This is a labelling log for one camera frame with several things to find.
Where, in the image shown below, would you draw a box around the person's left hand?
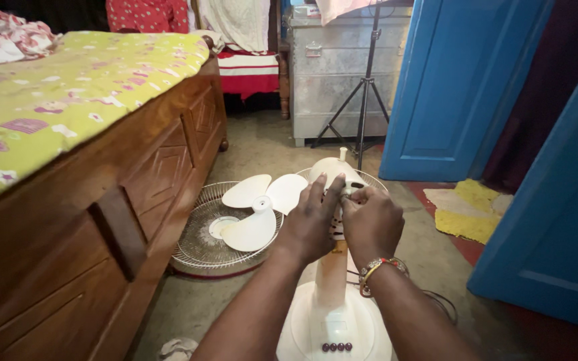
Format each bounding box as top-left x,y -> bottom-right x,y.
275,173 -> 347,266

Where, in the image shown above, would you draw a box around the person's right hand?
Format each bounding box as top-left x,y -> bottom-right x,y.
340,187 -> 405,269

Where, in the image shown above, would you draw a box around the cream table fan body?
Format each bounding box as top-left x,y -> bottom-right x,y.
276,147 -> 394,361

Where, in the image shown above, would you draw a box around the gold beaded bangles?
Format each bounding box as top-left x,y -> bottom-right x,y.
358,257 -> 410,298

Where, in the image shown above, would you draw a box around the cream fan blade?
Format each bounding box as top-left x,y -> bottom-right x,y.
220,173 -> 309,252

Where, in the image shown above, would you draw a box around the black tripod stand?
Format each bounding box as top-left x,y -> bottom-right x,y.
311,2 -> 391,171

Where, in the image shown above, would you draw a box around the yellow white floor mat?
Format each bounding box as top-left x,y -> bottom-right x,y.
423,178 -> 514,245

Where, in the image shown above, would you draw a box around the grey metal trunk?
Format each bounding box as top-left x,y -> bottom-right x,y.
287,5 -> 413,147

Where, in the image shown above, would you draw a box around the blue wooden door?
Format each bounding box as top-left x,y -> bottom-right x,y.
379,0 -> 556,183
467,30 -> 578,336

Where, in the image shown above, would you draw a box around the wooden chair with clothes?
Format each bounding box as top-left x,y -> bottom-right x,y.
189,0 -> 292,120

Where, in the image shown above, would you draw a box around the red white striped cloth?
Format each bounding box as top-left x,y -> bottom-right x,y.
216,45 -> 281,101

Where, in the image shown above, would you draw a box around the pink cloth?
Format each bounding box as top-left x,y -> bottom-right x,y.
315,0 -> 385,27

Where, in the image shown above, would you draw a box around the white hanging cloth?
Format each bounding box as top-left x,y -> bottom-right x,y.
196,0 -> 272,53

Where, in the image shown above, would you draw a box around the white crumpled cloth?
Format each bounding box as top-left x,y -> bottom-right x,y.
157,337 -> 199,361

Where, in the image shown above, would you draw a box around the wooden bed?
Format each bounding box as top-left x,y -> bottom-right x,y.
0,35 -> 229,361

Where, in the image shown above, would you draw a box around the red dotted cloth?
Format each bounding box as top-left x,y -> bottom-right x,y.
106,0 -> 190,34

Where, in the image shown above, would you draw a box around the green floral bedsheet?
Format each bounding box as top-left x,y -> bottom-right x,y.
0,31 -> 210,211

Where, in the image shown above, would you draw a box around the pink floral blanket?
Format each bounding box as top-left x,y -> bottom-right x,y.
0,7 -> 61,68

